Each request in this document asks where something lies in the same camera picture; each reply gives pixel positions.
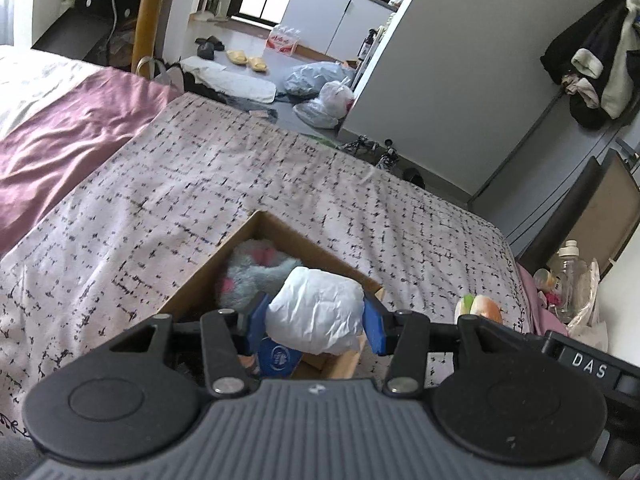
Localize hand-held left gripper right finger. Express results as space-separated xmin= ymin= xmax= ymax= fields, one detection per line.
xmin=363 ymin=293 xmax=547 ymax=398

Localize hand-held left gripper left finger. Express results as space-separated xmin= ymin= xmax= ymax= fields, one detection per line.
xmin=106 ymin=293 xmax=274 ymax=398

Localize blue patterned soft packet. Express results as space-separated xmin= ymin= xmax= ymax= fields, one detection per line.
xmin=239 ymin=335 xmax=304 ymax=379

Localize grey and pink plush toy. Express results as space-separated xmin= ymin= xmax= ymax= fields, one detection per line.
xmin=217 ymin=239 xmax=304 ymax=309

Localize white soft tissue pack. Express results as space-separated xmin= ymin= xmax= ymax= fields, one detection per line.
xmin=264 ymin=265 xmax=366 ymax=359

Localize brown cardboard box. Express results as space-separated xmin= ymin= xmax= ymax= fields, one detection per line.
xmin=157 ymin=210 xmax=387 ymax=382

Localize clear plastic bottle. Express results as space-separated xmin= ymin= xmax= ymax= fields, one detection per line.
xmin=552 ymin=240 xmax=589 ymax=319

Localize small clear jar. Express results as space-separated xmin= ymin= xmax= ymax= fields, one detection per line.
xmin=532 ymin=268 xmax=561 ymax=306

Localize burger plush toy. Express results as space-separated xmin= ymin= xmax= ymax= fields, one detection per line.
xmin=453 ymin=293 xmax=504 ymax=326

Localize black and brown chair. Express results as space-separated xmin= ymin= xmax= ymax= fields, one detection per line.
xmin=517 ymin=149 xmax=640 ymax=282

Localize white plastic bag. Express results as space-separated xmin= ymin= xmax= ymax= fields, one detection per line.
xmin=318 ymin=79 xmax=355 ymax=117

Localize white floor mat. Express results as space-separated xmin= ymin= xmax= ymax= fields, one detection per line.
xmin=179 ymin=55 xmax=277 ymax=104

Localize grey plastic bag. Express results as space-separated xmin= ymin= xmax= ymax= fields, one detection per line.
xmin=283 ymin=61 xmax=354 ymax=97

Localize purple bed sheet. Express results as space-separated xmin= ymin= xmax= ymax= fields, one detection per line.
xmin=0 ymin=67 xmax=184 ymax=257

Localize pack of water bottles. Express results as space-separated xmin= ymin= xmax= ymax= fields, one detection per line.
xmin=267 ymin=24 xmax=302 ymax=56

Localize hanging black and white clothes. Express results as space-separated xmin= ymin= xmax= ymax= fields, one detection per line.
xmin=539 ymin=0 xmax=640 ymax=131

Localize white kitchen cabinet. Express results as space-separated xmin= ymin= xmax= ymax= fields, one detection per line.
xmin=277 ymin=0 xmax=401 ymax=59

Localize yellow wooden round table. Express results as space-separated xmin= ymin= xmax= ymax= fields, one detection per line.
xmin=69 ymin=0 xmax=244 ymax=79

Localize cream white blanket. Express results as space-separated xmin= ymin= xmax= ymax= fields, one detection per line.
xmin=0 ymin=45 xmax=97 ymax=139

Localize black low cabinet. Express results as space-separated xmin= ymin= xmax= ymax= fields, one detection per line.
xmin=32 ymin=0 xmax=146 ymax=69

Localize bag with white handles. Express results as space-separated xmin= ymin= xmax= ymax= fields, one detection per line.
xmin=134 ymin=55 xmax=187 ymax=92

